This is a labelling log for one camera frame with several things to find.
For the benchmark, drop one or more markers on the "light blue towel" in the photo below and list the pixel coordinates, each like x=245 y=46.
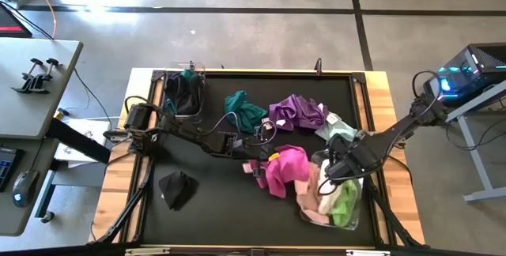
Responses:
x=336 y=129

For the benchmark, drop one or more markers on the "black towel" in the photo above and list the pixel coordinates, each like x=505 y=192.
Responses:
x=183 y=94
x=178 y=189

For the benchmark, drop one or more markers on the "black computer mouse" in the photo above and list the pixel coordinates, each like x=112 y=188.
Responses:
x=24 y=187

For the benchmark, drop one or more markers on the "black RGB computer case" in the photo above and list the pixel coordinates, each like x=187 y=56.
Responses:
x=470 y=74

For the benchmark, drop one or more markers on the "dark teal towel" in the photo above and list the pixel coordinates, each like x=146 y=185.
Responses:
x=187 y=74
x=245 y=111

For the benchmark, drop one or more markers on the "grey computer desk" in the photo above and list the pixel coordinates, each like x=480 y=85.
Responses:
x=23 y=224

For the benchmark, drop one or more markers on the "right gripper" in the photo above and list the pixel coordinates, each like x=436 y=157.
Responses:
x=348 y=155

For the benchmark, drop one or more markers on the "metal table clamp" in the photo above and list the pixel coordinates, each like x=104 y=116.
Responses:
x=191 y=65
x=318 y=66

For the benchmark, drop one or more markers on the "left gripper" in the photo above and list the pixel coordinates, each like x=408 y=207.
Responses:
x=253 y=147

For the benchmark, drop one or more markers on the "black caster wheel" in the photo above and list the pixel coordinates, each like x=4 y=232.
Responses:
x=47 y=217

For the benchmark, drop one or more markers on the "grey metal desk frame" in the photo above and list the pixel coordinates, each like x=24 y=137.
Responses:
x=474 y=157

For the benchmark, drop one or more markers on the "magenta towel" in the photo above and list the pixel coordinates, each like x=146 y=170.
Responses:
x=286 y=167

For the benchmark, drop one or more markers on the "black aluminium table frame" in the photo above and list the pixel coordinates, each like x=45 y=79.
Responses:
x=276 y=73

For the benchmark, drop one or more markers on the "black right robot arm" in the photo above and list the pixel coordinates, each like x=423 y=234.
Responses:
x=395 y=133

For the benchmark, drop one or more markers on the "black support bar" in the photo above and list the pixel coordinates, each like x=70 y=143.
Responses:
x=79 y=141

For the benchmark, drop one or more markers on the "clear plastic bin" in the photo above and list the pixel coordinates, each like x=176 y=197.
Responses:
x=199 y=111
x=356 y=224

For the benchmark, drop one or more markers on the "pale pink towel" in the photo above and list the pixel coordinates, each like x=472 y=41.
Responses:
x=310 y=200

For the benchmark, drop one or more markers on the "black screw clamp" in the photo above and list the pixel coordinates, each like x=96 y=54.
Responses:
x=23 y=84
x=43 y=80

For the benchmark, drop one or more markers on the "lime green towel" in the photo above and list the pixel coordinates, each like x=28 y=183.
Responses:
x=346 y=206

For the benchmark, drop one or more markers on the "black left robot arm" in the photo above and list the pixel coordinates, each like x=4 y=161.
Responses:
x=186 y=129

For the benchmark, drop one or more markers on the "purple towel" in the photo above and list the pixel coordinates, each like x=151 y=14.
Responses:
x=296 y=111

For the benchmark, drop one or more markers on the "grey side table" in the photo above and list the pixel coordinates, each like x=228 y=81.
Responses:
x=23 y=110

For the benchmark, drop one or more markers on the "black monitor with red strip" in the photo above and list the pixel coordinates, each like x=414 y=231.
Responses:
x=12 y=21

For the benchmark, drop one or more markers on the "white paper box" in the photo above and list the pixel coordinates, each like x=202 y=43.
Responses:
x=85 y=127

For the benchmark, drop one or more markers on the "white towel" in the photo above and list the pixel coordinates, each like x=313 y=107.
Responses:
x=326 y=193

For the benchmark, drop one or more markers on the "small yellow black tool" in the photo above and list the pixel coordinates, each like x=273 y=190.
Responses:
x=61 y=113

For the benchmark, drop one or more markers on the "black keyboard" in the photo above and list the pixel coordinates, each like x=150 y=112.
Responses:
x=8 y=169

